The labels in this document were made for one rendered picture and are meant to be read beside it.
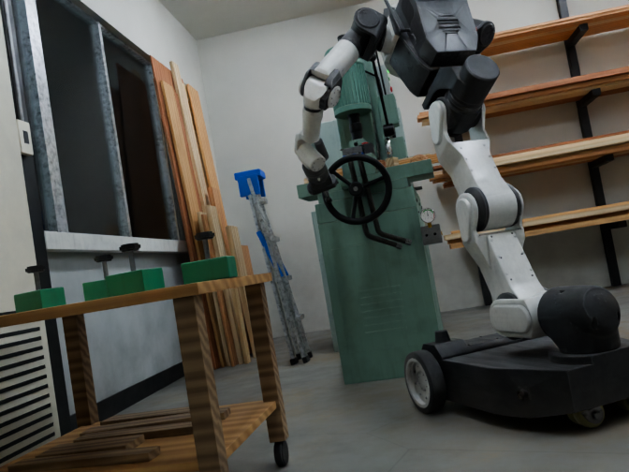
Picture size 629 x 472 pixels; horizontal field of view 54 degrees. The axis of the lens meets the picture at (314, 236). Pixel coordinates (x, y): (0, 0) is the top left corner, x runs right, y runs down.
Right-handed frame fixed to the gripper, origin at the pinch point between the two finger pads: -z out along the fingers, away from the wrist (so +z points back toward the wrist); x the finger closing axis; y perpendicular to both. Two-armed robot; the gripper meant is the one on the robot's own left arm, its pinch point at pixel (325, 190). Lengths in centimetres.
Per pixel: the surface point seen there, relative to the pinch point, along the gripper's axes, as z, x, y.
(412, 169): -19.5, 37.0, 9.1
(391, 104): -29, 42, 59
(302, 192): -19.6, -10.9, 19.3
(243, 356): -152, -92, 20
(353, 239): -31.9, 2.9, -5.4
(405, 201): -26.0, 29.6, -0.8
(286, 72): -164, -9, 268
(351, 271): -38.4, -2.7, -16.3
